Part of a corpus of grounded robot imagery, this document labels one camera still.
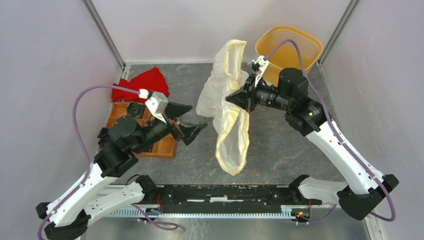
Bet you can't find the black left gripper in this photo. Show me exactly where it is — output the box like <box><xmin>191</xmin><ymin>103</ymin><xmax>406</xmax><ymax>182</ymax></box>
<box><xmin>133</xmin><ymin>101</ymin><xmax>210</xmax><ymax>153</ymax></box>

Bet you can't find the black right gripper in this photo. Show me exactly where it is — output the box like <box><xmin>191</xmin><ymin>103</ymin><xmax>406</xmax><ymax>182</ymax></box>
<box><xmin>226</xmin><ymin>72</ymin><xmax>293</xmax><ymax>113</ymax></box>

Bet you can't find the translucent white trash bag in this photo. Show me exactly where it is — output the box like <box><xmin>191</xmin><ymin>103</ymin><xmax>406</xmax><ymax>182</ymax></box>
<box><xmin>196</xmin><ymin>39</ymin><xmax>250</xmax><ymax>176</ymax></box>

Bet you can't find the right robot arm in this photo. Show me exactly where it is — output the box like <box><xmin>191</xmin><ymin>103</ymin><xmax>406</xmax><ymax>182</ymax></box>
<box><xmin>225</xmin><ymin>68</ymin><xmax>399</xmax><ymax>220</ymax></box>

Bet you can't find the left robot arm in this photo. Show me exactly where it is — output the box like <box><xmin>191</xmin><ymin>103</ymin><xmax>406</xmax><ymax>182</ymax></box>
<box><xmin>36</xmin><ymin>102</ymin><xmax>208</xmax><ymax>240</ymax></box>

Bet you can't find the black green trash bag roll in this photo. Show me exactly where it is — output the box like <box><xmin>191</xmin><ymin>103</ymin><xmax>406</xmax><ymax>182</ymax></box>
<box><xmin>126</xmin><ymin>102</ymin><xmax>148</xmax><ymax>119</ymax></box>

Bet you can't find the yellow plastic trash bin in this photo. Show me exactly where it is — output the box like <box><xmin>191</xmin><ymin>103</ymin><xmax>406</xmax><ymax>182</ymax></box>
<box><xmin>255</xmin><ymin>25</ymin><xmax>323</xmax><ymax>86</ymax></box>

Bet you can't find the wooden compartment tray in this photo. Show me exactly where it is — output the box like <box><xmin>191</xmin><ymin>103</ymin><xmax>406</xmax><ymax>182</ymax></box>
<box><xmin>105</xmin><ymin>102</ymin><xmax>177</xmax><ymax>159</ymax></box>

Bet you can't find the red cloth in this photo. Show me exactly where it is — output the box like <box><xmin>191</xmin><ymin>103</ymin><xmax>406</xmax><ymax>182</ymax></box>
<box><xmin>111</xmin><ymin>67</ymin><xmax>170</xmax><ymax>104</ymax></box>

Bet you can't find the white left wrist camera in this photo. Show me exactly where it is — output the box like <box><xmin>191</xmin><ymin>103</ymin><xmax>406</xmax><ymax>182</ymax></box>
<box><xmin>138</xmin><ymin>88</ymin><xmax>169</xmax><ymax>124</ymax></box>

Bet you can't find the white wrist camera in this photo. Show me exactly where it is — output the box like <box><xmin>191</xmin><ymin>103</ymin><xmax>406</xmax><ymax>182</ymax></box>
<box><xmin>138</xmin><ymin>88</ymin><xmax>169</xmax><ymax>124</ymax></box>
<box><xmin>247</xmin><ymin>55</ymin><xmax>270</xmax><ymax>87</ymax></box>

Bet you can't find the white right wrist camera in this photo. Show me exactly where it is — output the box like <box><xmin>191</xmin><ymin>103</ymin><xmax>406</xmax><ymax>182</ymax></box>
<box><xmin>247</xmin><ymin>55</ymin><xmax>270</xmax><ymax>87</ymax></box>

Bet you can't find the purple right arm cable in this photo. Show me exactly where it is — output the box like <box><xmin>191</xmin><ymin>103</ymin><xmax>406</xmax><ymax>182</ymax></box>
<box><xmin>264</xmin><ymin>39</ymin><xmax>397</xmax><ymax>222</ymax></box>

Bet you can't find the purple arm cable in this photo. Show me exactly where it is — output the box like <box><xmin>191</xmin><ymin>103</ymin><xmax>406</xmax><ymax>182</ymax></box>
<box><xmin>264</xmin><ymin>39</ymin><xmax>397</xmax><ymax>222</ymax></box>
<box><xmin>37</xmin><ymin>84</ymin><xmax>143</xmax><ymax>240</ymax></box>

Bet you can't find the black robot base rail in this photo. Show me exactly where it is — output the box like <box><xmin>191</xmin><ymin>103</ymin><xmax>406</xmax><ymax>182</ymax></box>
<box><xmin>140</xmin><ymin>184</ymin><xmax>322</xmax><ymax>215</ymax></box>

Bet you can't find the left aluminium frame post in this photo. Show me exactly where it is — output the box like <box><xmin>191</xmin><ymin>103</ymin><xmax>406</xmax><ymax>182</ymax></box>
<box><xmin>82</xmin><ymin>0</ymin><xmax>126</xmax><ymax>69</ymax></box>

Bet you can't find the aluminium frame post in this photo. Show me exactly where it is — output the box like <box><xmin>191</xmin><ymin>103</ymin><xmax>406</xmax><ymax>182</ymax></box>
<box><xmin>82</xmin><ymin>0</ymin><xmax>126</xmax><ymax>69</ymax></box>
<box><xmin>318</xmin><ymin>0</ymin><xmax>360</xmax><ymax>65</ymax></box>

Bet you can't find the right aluminium frame post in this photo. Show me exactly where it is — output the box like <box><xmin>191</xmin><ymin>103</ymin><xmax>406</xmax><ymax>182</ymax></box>
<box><xmin>318</xmin><ymin>0</ymin><xmax>360</xmax><ymax>65</ymax></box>

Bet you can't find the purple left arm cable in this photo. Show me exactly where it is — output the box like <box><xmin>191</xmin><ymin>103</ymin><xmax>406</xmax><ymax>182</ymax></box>
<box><xmin>37</xmin><ymin>84</ymin><xmax>143</xmax><ymax>240</ymax></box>

